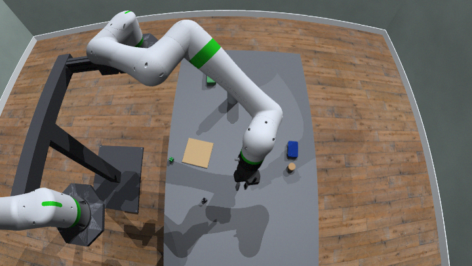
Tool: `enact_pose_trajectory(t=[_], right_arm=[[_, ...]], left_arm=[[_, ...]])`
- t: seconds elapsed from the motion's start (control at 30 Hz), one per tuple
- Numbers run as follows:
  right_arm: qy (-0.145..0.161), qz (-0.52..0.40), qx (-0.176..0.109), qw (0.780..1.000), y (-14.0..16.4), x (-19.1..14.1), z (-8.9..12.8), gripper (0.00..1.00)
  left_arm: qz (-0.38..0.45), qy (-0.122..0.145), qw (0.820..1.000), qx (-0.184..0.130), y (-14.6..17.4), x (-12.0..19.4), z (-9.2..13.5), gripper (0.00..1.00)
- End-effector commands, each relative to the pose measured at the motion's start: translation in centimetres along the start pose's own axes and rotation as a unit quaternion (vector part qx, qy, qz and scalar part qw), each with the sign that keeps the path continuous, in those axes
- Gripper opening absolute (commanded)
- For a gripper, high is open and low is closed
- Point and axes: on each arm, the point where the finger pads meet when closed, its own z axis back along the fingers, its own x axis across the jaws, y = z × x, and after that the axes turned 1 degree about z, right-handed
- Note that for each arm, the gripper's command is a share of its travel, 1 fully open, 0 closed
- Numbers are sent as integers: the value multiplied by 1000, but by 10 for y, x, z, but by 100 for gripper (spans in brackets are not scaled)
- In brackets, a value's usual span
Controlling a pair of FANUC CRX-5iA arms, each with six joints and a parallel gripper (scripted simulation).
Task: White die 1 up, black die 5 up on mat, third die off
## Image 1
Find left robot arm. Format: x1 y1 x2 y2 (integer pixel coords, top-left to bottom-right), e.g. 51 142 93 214
86 10 283 164

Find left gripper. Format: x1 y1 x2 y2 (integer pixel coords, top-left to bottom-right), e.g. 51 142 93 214
234 152 263 191

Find tan flat mat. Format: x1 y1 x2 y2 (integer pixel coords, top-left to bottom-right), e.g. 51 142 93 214
182 138 214 168

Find grey bottle with blue cap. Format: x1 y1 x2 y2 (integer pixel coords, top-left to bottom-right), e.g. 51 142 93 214
227 93 238 104

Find tan cylinder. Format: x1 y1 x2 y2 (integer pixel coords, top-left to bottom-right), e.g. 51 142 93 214
287 163 296 171

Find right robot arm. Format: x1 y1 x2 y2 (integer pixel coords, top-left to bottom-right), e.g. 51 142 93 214
0 187 91 232

